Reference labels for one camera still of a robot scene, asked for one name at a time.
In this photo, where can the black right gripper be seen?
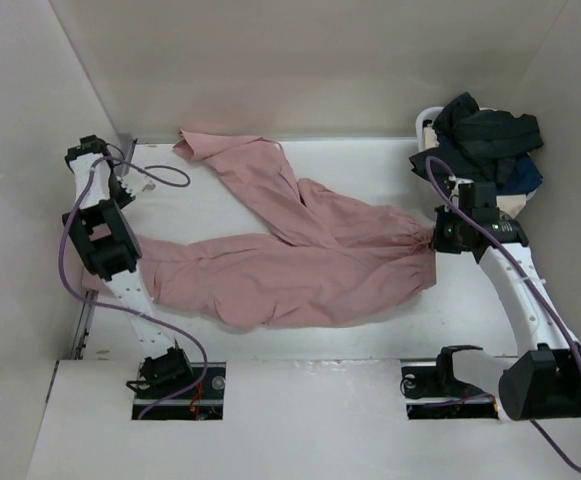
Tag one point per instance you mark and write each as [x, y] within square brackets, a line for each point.
[444, 213]

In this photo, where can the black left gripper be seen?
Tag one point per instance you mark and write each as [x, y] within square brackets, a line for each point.
[126, 199]

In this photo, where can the pink trousers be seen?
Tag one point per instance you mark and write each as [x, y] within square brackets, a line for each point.
[325, 260]

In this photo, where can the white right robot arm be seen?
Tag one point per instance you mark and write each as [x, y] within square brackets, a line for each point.
[545, 380]

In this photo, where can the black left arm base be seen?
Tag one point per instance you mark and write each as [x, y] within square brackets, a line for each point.
[171, 388]

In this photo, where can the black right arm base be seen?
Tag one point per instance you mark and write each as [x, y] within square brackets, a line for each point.
[432, 392]

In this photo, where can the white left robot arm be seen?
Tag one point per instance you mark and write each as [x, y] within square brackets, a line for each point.
[133, 297]

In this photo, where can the dark clothes pile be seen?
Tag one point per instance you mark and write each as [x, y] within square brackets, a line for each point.
[488, 135]

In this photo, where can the white laundry basket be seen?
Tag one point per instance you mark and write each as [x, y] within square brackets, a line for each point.
[459, 165]

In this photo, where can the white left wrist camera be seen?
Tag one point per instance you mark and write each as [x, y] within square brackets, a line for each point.
[136, 184]

